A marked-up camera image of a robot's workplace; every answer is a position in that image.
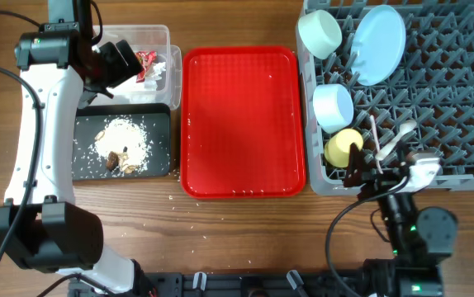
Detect white plastic fork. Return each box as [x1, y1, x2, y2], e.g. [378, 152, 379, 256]
[369, 115, 383, 174]

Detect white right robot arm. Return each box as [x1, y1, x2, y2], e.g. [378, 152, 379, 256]
[344, 143, 457, 296]

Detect mint green bowl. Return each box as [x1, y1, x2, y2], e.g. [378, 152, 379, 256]
[297, 10, 343, 59]

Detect white napkin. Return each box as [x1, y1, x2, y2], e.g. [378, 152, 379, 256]
[112, 60, 167, 94]

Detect red serving tray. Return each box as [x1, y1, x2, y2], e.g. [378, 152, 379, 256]
[180, 45, 306, 200]

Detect black plastic tray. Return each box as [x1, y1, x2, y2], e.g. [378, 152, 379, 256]
[72, 103, 171, 181]

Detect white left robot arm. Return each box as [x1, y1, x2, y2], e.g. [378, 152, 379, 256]
[0, 22, 153, 296]

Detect grey dishwasher rack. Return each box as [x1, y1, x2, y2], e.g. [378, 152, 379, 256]
[297, 0, 474, 196]

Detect red snack wrapper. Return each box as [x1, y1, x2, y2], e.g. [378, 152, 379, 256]
[135, 51, 158, 83]

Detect rice and food scraps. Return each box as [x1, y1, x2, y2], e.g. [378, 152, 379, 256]
[93, 117, 151, 174]

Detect light blue bowl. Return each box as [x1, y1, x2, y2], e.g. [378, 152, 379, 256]
[312, 84, 354, 134]

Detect yellow plastic cup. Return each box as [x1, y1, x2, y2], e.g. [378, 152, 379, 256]
[324, 129, 363, 168]

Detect white plastic spoon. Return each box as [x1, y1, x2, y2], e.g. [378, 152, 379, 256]
[375, 120, 417, 161]

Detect light blue plate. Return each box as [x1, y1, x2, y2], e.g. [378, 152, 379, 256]
[350, 5, 406, 87]

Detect clear plastic bin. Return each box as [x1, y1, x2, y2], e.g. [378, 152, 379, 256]
[90, 25, 182, 110]

